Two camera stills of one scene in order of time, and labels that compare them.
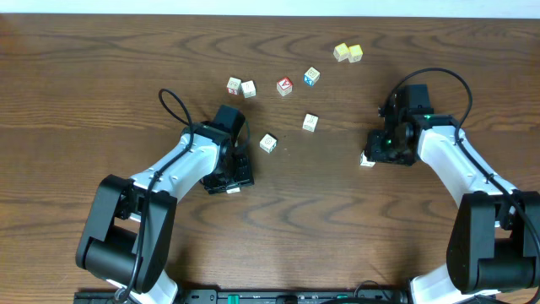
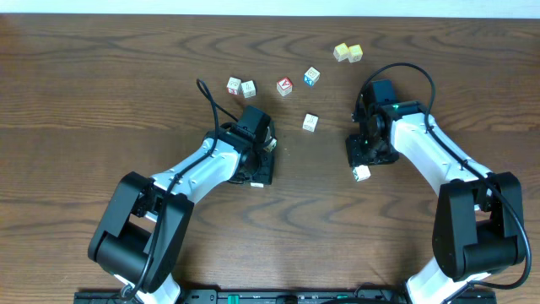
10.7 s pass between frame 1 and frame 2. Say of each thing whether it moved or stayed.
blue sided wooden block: stayed
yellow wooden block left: stayed
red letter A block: stayed
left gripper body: moved
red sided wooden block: stayed
